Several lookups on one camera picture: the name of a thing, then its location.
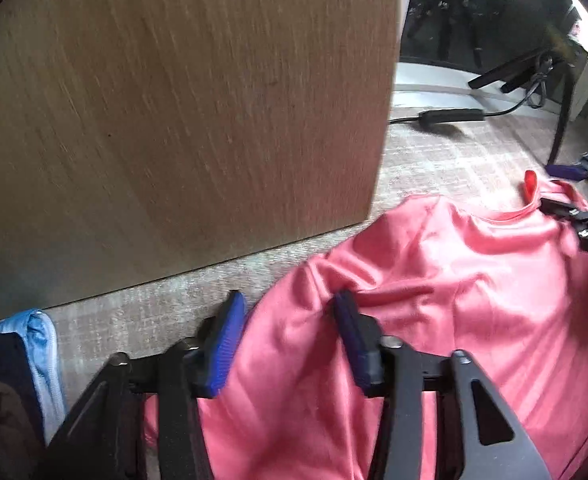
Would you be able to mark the light wooden board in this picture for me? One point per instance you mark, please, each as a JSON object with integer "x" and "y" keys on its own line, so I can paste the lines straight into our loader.
{"x": 173, "y": 110}

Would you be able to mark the white window frame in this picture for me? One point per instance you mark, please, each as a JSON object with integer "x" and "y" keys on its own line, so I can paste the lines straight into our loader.
{"x": 424, "y": 85}

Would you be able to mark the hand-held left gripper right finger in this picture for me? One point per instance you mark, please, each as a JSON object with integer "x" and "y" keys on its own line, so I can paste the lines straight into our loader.
{"x": 356, "y": 345}

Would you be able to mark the light blue garment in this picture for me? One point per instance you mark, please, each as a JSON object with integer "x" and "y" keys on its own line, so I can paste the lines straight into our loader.
{"x": 41, "y": 360}

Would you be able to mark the pink shirt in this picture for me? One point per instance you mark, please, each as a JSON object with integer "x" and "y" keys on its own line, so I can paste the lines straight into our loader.
{"x": 424, "y": 270}

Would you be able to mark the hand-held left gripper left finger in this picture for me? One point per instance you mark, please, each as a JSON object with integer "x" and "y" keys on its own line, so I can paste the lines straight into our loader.
{"x": 226, "y": 340}

